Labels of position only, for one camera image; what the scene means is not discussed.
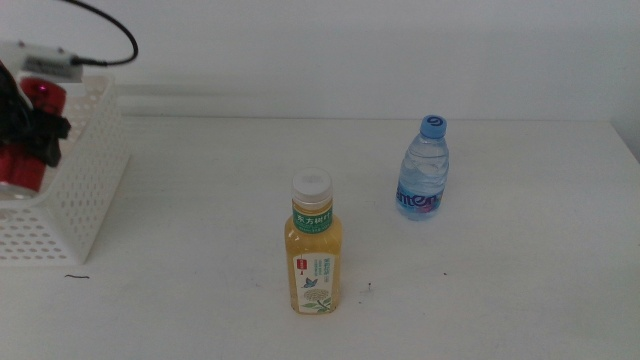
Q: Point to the yellow tea bottle white cap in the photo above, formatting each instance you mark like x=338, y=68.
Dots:
x=313, y=240

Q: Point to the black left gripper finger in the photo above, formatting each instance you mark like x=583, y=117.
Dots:
x=50, y=137

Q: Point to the white perforated plastic basket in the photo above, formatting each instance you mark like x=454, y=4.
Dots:
x=85, y=200

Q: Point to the small dark thread scrap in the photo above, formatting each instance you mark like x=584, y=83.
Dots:
x=76, y=276

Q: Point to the clear water bottle blue cap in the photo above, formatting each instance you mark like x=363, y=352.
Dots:
x=422, y=175

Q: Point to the red soda can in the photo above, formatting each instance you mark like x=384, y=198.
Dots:
x=20, y=170

